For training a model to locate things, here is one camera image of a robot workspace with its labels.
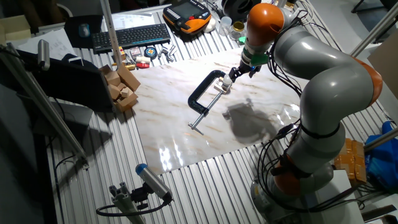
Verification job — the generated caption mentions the black round tape measure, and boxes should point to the black round tape measure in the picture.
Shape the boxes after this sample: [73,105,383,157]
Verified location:
[143,45,159,60]

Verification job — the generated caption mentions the white egg shaped object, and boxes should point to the white egg shaped object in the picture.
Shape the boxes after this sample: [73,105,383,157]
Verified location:
[203,17,217,34]

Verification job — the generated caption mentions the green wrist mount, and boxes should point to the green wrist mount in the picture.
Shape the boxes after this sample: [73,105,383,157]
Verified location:
[238,36,269,67]

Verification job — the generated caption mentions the black camera cable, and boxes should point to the black camera cable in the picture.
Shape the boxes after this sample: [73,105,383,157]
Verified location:
[95,195,174,218]

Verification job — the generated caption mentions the silver pipe fitting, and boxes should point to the silver pipe fitting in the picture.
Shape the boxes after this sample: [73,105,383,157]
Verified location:
[157,44,178,62]

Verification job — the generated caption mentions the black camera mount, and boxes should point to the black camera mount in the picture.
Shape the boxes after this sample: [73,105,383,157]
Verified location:
[130,182,150,211]

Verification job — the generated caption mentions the white valve red handle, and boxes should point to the white valve red handle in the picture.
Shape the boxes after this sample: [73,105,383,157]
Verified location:
[136,55,152,69]

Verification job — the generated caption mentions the grey camera blue tip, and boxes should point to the grey camera blue tip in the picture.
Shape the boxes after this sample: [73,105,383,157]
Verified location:
[135,163,174,203]

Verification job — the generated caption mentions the dark laptop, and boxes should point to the dark laptop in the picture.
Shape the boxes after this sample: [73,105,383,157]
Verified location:
[15,49,115,142]

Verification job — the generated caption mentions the glass jar gold lid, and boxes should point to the glass jar gold lid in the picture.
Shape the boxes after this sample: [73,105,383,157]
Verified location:
[229,21,246,41]

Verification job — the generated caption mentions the small red white packet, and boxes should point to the small red white packet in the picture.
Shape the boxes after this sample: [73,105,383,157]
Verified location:
[129,46,143,60]

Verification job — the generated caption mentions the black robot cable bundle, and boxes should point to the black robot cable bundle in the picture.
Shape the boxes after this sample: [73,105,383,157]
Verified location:
[256,17,366,215]

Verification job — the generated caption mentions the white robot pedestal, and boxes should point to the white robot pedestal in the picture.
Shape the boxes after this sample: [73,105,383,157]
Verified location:
[306,169,365,224]

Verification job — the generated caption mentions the beige boxes stack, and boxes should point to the beige boxes stack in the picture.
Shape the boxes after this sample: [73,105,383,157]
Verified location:
[0,14,32,44]

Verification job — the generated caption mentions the clear plastic jar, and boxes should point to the clear plastic jar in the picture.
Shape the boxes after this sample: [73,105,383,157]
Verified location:
[218,16,233,37]

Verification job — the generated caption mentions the brown cardboard sheet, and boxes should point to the brown cardboard sheet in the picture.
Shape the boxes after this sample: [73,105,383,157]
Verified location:
[367,30,398,100]

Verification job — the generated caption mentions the short aluminium profile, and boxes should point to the short aluminium profile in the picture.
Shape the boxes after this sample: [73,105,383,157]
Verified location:
[108,182,147,224]

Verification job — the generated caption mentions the brown taped package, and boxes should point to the brown taped package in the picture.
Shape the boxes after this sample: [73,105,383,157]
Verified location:
[334,138,368,184]

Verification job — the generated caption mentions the aluminium frame strut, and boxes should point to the aluminium frame strut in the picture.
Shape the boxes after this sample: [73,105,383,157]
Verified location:
[0,43,90,170]

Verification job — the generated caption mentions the aluminium frame post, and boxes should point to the aluminium frame post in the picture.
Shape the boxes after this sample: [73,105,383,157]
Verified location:
[99,0,123,68]
[349,1,398,58]
[363,127,398,153]

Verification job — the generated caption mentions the black mouse pad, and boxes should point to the black mouse pad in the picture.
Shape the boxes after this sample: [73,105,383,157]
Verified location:
[63,14,104,49]

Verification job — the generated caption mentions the blue bag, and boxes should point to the blue bag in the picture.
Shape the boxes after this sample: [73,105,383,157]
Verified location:
[365,120,398,192]

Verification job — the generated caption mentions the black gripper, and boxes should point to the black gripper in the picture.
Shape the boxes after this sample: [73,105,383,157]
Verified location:
[228,60,262,83]

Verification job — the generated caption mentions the orange black teach pendant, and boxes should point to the orange black teach pendant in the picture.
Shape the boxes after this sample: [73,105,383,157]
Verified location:
[162,0,213,35]

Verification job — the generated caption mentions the black filament spool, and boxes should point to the black filament spool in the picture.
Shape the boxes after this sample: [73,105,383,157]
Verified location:
[221,0,262,22]

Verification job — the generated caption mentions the white paper sheets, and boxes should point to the white paper sheets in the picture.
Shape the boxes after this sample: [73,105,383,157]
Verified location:
[17,27,78,62]

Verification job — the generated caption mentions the open cardboard box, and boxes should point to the open cardboard box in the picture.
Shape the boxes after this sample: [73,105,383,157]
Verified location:
[98,63,141,113]

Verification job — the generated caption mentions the white printed sheet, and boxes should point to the white printed sheet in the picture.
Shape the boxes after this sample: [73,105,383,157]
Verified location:
[102,12,156,32]

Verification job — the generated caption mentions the black C-clamp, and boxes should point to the black C-clamp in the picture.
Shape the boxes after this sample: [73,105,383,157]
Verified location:
[187,69,233,136]

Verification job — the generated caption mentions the brass fitting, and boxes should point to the brass fitting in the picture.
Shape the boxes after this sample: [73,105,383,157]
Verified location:
[111,63,137,71]

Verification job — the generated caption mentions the grey computer mouse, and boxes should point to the grey computer mouse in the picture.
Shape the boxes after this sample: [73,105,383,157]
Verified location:
[78,23,91,39]

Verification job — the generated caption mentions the smartphone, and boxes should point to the smartphone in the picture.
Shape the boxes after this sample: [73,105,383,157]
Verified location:
[67,55,85,67]

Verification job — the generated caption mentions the black keyboard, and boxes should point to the black keyboard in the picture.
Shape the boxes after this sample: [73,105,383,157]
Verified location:
[91,23,172,54]

